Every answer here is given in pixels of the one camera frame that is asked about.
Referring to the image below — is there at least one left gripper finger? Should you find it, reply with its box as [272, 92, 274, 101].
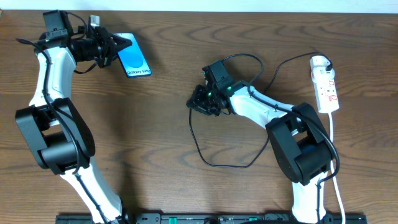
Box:
[104, 54, 118, 66]
[109, 34, 132, 55]

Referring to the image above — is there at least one blue screen Galaxy smartphone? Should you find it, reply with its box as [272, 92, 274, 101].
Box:
[116, 33, 152, 78]

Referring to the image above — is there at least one black USB charging cable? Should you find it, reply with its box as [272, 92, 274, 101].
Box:
[188, 51, 333, 169]

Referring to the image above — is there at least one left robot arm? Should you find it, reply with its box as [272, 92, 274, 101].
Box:
[15, 10, 136, 223]

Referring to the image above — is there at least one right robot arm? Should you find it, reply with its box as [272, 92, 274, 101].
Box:
[186, 60, 340, 223]

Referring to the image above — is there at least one white USB charger adapter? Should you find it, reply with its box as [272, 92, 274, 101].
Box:
[310, 55, 331, 70]

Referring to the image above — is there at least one white power strip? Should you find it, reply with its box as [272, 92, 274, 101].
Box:
[311, 67, 340, 114]

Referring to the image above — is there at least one white power strip cord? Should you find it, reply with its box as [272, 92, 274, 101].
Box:
[327, 112, 346, 224]

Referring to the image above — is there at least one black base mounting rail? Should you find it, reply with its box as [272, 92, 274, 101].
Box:
[55, 213, 368, 224]

